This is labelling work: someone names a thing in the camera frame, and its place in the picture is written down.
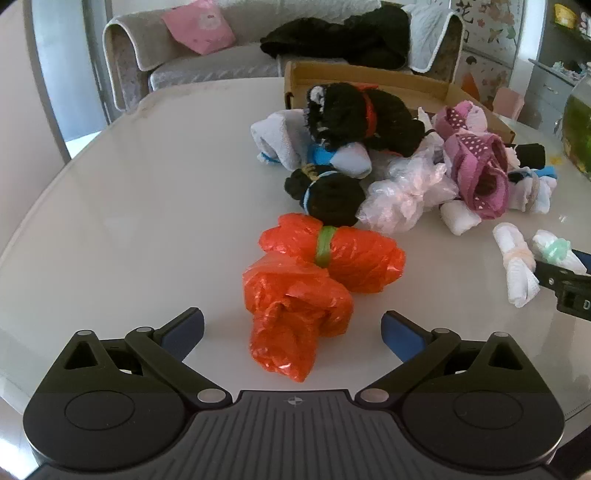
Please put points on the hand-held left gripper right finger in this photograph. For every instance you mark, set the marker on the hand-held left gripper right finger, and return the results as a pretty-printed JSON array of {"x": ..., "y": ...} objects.
[{"x": 401, "y": 337}]

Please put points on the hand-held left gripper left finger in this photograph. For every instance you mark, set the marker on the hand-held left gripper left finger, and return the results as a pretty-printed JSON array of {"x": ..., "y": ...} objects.
[{"x": 184, "y": 328}]

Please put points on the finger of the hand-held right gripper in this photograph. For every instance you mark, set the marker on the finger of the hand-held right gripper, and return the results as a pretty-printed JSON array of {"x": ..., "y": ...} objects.
[
  {"x": 584, "y": 261},
  {"x": 554, "y": 274}
]

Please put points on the white sock bundle green band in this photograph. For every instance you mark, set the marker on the white sock bundle green band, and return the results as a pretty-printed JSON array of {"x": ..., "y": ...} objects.
[{"x": 551, "y": 247}]

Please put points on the long white sock bundle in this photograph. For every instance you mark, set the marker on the long white sock bundle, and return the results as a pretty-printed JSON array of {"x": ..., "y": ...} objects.
[{"x": 515, "y": 267}]

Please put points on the white sock bundle beige band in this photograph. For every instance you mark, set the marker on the white sock bundle beige band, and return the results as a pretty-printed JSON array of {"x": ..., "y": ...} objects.
[{"x": 528, "y": 196}]

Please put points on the small white sock bundle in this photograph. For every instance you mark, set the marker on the small white sock bundle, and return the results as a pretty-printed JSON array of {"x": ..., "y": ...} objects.
[{"x": 459, "y": 219}]

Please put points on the orange plastic bag bundle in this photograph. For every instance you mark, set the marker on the orange plastic bag bundle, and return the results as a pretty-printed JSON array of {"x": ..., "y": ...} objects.
[{"x": 295, "y": 295}]

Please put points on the small black sock bundle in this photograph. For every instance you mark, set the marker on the small black sock bundle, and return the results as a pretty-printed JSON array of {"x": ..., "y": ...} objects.
[{"x": 528, "y": 157}]

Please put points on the pink dotted slipper sock bundle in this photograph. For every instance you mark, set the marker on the pink dotted slipper sock bundle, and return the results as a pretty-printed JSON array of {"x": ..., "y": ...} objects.
[{"x": 475, "y": 161}]

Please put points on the clear plastic bag bundle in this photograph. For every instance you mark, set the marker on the clear plastic bag bundle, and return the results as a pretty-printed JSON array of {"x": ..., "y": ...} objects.
[{"x": 401, "y": 198}]

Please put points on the black sock bundle blue band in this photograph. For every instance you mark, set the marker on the black sock bundle blue band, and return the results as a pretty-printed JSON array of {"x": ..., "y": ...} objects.
[{"x": 332, "y": 198}]

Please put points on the grey and blue sock bundle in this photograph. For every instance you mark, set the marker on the grey and blue sock bundle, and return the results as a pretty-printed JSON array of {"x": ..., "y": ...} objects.
[{"x": 355, "y": 159}]

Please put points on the white towel bundle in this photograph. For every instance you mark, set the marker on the white towel bundle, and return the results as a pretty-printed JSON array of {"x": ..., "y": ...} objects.
[{"x": 281, "y": 134}]

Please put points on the black fluffy bundle red band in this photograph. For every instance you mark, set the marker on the black fluffy bundle red band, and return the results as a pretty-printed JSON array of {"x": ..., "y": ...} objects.
[{"x": 351, "y": 110}]

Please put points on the cardboard box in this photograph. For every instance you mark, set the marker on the cardboard box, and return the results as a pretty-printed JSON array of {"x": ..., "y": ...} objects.
[{"x": 369, "y": 74}]

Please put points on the glass fish bowl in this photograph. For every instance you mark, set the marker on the glass fish bowl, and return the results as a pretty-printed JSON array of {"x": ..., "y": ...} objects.
[{"x": 579, "y": 129}]

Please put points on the grey cabinet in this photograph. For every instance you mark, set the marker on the grey cabinet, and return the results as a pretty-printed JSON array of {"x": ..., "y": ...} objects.
[{"x": 545, "y": 92}]

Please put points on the pink plastic chair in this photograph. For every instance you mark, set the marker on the pink plastic chair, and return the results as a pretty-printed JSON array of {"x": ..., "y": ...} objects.
[{"x": 508, "y": 104}]

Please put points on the small shelf ornaments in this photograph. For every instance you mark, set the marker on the small shelf ornaments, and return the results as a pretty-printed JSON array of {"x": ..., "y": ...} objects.
[{"x": 570, "y": 68}]

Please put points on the floral printed panel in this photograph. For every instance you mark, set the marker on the floral printed panel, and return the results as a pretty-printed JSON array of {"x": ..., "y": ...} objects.
[{"x": 485, "y": 41}]

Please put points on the yellow basket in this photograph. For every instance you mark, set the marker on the yellow basket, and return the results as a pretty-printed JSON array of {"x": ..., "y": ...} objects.
[{"x": 565, "y": 14}]

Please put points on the grey sofa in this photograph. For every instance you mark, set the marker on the grey sofa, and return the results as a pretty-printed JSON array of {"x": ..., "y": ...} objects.
[{"x": 207, "y": 69}]

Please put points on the white quilted blanket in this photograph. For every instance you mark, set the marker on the white quilted blanket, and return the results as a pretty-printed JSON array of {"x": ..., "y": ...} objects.
[{"x": 431, "y": 32}]

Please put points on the light grey door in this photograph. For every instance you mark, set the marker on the light grey door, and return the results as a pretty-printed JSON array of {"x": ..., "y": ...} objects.
[{"x": 46, "y": 69}]

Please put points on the pink pillow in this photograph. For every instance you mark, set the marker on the pink pillow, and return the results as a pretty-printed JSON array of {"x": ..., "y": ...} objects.
[{"x": 198, "y": 23}]

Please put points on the black clothing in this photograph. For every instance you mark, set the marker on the black clothing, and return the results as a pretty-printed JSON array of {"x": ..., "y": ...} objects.
[{"x": 337, "y": 37}]

